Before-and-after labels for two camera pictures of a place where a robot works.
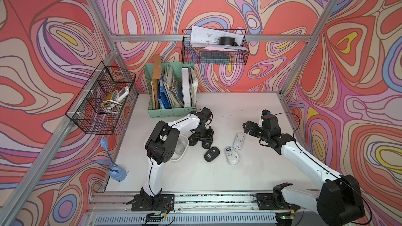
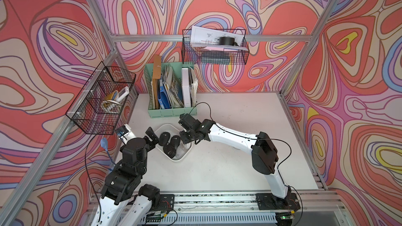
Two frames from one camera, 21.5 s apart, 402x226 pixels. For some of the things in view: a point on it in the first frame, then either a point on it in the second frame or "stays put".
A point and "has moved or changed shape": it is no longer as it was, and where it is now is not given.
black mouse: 207,144 has moved or changed shape
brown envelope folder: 156,73 stays put
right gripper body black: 257,131 -> 188,136
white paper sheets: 208,37 stays put
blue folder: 163,99 stays put
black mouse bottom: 211,154 has moved or changed shape
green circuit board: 154,217 stays put
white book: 186,87 stays put
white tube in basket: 124,92 stays put
